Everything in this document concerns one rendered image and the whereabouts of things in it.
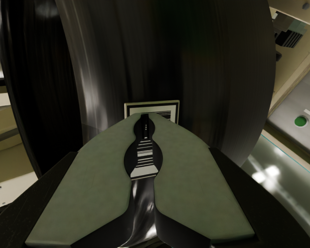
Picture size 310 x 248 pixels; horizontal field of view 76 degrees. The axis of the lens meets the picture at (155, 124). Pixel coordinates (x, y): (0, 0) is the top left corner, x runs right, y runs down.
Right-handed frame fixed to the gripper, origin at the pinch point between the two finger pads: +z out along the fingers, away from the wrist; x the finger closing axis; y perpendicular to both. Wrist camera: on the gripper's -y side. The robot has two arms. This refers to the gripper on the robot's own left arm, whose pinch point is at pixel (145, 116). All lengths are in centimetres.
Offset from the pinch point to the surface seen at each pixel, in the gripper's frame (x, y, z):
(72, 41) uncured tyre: -5.8, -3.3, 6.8
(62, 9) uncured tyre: -6.5, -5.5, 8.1
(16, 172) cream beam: -46, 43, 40
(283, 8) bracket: 23.8, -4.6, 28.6
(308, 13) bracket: 26.2, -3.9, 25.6
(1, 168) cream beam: -51, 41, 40
